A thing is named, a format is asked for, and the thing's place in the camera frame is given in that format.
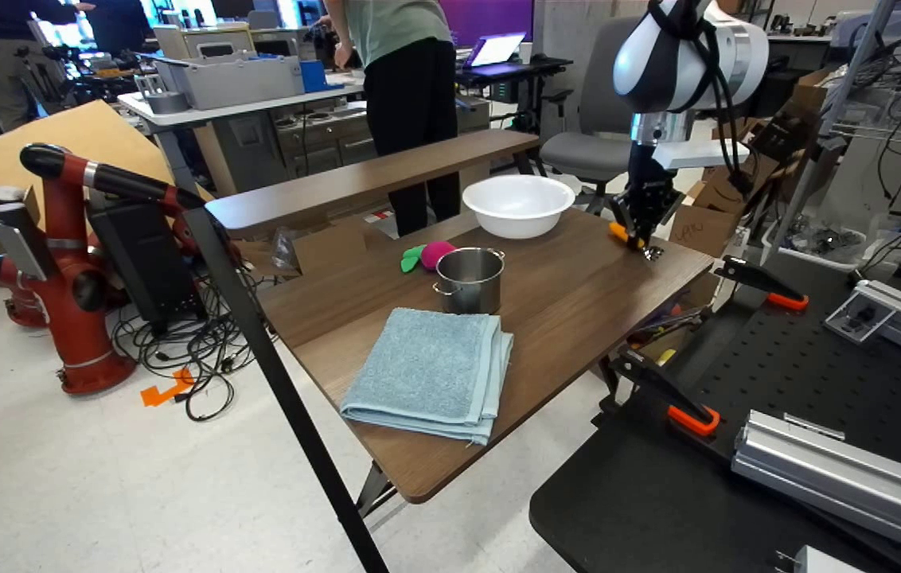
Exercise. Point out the black perforated breadboard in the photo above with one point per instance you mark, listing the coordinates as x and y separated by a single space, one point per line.
787 393

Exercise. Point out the cardboard box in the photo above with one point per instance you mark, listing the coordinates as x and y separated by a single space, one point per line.
729 204

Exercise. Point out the pink and green toy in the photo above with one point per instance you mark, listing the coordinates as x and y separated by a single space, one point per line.
438 255

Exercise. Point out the folded light blue towel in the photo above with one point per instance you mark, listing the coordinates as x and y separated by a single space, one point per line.
428 372

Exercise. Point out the small metal pot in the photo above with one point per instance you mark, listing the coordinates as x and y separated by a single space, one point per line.
468 282

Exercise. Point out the open laptop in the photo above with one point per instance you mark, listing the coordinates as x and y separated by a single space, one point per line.
496 50

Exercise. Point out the orange floor tape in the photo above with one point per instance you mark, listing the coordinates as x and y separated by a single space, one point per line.
164 393

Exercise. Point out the grey desk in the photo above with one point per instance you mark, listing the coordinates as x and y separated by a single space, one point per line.
237 109

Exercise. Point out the grey office chair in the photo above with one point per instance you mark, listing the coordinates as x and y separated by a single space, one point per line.
586 150

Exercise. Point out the large tan cardboard sheet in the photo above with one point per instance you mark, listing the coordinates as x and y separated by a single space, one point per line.
76 132

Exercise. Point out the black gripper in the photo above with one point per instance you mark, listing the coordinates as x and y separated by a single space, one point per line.
652 181

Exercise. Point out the person in green shirt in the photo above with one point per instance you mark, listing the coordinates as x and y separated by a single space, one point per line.
404 107

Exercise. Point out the red robot on pedestal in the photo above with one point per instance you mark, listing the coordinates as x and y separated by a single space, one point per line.
70 306

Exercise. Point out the grey box on desk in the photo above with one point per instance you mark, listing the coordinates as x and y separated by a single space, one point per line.
243 81

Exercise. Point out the black computer tower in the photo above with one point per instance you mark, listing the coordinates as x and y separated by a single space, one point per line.
142 265

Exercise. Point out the black slanted table leg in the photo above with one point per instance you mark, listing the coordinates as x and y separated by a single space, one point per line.
289 404

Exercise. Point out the white plastic bowl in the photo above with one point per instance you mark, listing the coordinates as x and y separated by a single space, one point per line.
516 207

